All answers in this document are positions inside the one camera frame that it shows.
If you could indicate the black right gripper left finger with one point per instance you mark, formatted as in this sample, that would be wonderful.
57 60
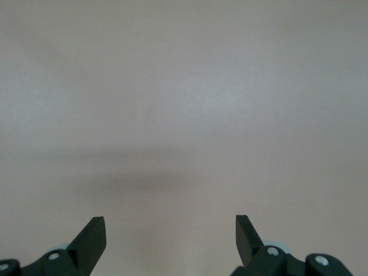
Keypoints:
86 250

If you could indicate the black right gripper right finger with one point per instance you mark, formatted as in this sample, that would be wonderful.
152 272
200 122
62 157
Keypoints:
253 256

